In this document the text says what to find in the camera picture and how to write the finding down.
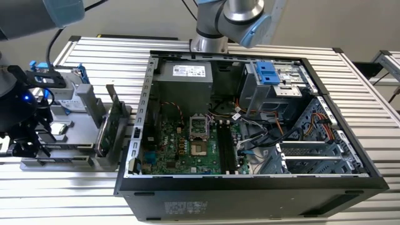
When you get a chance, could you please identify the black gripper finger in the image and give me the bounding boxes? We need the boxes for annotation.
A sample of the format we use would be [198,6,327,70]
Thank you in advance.
[30,110,53,158]
[7,135,38,158]

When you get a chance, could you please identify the silver CPU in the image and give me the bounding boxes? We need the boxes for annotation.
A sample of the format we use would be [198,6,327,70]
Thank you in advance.
[49,123,67,136]

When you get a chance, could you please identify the grey parts rack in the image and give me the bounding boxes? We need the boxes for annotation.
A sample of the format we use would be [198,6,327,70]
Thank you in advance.
[18,84,133,172]

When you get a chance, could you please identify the hard disk with blue carrier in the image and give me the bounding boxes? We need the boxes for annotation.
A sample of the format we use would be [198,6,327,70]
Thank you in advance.
[29,60,90,115]

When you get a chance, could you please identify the green graphics card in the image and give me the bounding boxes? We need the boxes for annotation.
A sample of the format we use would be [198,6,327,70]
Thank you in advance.
[94,84,125,157]

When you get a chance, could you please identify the green motherboard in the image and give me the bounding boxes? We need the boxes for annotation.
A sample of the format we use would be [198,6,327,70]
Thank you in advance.
[141,100,251,175]

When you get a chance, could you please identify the grey power supply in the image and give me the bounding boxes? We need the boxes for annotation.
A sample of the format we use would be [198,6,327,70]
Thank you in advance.
[151,60,214,115]

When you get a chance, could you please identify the metal socket cover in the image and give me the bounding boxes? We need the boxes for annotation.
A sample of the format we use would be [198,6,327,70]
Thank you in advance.
[189,112,209,139]

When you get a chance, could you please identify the black flat bar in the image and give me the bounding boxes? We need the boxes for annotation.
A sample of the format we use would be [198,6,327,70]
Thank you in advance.
[95,34,179,41]

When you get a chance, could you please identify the CPU socket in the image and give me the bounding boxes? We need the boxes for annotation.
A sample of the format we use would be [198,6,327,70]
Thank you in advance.
[189,140,209,157]

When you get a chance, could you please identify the black PC case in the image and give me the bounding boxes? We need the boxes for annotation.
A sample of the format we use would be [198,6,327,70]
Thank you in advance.
[113,50,390,222]

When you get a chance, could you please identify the grey metal drive cage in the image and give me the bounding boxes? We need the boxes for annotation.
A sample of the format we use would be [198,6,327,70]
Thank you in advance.
[239,60,309,118]

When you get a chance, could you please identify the blue plastic drive latch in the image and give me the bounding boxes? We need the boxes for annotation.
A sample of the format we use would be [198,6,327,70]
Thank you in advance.
[254,60,281,85]

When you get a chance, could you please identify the grey metal disk bay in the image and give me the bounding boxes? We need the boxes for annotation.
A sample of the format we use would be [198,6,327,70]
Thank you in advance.
[258,140,357,175]

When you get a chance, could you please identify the black square box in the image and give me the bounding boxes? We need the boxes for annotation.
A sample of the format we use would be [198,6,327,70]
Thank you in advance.
[351,61,383,80]

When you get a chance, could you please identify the aluminium side table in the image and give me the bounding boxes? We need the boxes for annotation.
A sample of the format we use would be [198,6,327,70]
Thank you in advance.
[367,50,400,85]

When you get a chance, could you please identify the black camera cable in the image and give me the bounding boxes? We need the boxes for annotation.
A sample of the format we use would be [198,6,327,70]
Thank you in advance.
[179,0,199,15]
[45,0,109,71]

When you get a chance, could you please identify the red black twisted wire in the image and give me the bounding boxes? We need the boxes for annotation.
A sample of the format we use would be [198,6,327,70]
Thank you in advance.
[159,101,185,124]

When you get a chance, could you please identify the orange wire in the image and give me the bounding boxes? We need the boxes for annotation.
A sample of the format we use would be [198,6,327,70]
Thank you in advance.
[235,98,283,135]

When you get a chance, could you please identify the black cable bundle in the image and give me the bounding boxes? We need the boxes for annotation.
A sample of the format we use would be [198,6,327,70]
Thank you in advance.
[246,127,302,148]

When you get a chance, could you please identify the orange red yellow wires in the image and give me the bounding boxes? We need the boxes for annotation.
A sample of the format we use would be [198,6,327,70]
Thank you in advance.
[301,112,333,143]

